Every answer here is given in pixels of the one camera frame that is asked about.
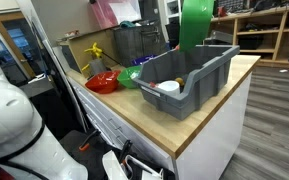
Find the black office chair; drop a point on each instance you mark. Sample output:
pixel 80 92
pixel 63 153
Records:
pixel 173 34

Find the yellow clamps on stand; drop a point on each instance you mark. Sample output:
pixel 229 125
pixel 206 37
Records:
pixel 95 53

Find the red plastic bowl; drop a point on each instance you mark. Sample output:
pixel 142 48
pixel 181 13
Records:
pixel 104 83

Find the grey mesh basket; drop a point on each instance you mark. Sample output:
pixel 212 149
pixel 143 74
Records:
pixel 136 42

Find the wooden shelving unit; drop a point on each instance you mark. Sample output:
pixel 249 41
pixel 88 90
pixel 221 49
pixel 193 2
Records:
pixel 271 24

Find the silver metal cylinder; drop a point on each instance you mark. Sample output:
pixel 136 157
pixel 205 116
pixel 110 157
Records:
pixel 97 66

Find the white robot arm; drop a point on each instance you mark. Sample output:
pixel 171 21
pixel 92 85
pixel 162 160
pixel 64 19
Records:
pixel 28 150

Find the green bowl beside bin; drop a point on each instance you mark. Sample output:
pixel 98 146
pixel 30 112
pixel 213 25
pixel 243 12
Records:
pixel 127 75

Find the grey plastic storage bin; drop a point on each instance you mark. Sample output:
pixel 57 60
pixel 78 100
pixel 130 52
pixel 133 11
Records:
pixel 204 69

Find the white drawer cabinet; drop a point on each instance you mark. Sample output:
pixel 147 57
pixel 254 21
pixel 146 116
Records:
pixel 196 148

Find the green plastic bowl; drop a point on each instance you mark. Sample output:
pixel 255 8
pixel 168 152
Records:
pixel 195 22

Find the blue plastic bowl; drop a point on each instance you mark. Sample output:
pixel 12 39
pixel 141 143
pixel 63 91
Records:
pixel 141 60

